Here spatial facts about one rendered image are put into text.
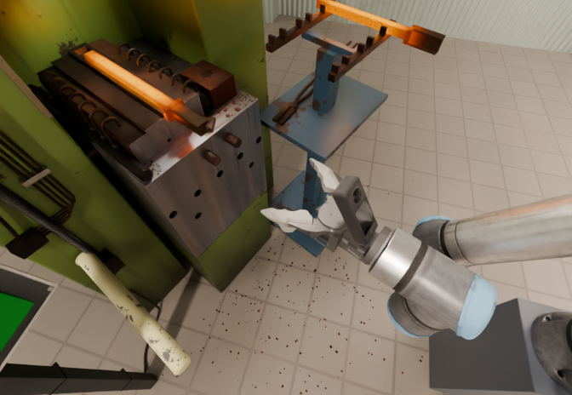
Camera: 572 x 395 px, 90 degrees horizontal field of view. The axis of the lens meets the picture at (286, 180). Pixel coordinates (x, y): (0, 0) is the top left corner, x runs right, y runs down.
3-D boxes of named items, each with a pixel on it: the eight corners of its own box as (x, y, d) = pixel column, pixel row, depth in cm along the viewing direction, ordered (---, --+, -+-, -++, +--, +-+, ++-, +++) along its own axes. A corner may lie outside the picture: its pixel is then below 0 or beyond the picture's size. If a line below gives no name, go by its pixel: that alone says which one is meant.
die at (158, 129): (205, 117, 75) (197, 90, 68) (141, 164, 66) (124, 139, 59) (114, 61, 90) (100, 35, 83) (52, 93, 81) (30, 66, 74)
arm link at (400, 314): (437, 294, 60) (468, 277, 50) (426, 350, 54) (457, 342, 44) (394, 273, 63) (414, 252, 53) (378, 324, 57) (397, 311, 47)
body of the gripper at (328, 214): (306, 236, 54) (362, 275, 50) (309, 214, 47) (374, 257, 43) (328, 208, 58) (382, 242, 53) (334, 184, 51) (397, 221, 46)
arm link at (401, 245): (403, 278, 40) (429, 229, 45) (372, 257, 42) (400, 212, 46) (385, 294, 47) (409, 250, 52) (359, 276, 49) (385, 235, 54)
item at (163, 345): (195, 357, 71) (190, 357, 67) (179, 378, 69) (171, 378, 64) (98, 254, 87) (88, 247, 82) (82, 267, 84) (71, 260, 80)
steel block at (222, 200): (267, 187, 116) (259, 99, 80) (197, 259, 98) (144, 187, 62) (178, 128, 136) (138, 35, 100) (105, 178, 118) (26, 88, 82)
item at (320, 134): (386, 99, 106) (388, 94, 104) (324, 163, 88) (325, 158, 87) (322, 68, 117) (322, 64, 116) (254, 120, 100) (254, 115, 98)
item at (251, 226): (271, 236, 154) (267, 187, 116) (221, 294, 137) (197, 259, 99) (201, 184, 174) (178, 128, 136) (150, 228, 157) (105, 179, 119)
